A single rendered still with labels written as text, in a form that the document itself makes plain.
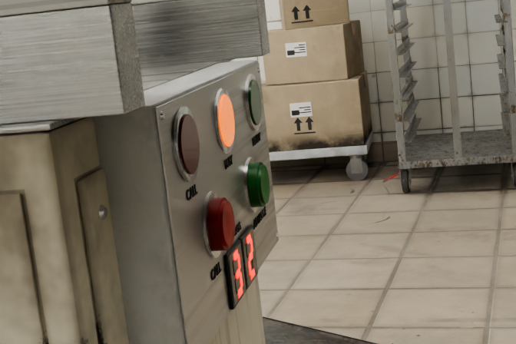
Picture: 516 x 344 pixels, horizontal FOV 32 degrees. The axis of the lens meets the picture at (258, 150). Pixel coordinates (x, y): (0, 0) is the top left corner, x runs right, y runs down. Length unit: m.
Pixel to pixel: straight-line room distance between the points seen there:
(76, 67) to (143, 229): 0.09
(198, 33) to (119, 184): 0.26
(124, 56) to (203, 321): 0.16
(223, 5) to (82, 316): 0.32
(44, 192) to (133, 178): 0.05
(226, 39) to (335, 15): 3.51
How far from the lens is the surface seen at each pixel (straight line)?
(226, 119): 0.55
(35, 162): 0.41
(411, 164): 3.77
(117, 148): 0.45
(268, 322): 2.49
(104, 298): 0.45
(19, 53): 0.42
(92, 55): 0.40
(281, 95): 4.13
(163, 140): 0.45
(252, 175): 0.60
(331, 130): 4.12
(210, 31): 0.69
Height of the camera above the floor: 0.88
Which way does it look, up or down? 10 degrees down
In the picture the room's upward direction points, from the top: 6 degrees counter-clockwise
